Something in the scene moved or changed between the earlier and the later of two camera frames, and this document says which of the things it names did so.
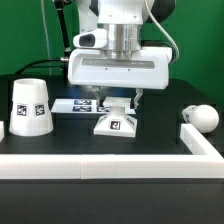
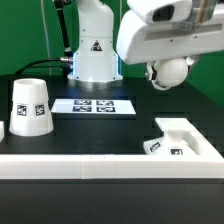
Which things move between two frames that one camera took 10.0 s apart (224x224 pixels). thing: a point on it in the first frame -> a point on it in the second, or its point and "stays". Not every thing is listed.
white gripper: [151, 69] -> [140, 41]
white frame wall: [205, 162] stays
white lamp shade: [30, 112] stays
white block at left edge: [2, 131] stays
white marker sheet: [82, 106] stays
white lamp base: [117, 123] -> [174, 142]
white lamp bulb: [203, 117] -> [169, 73]
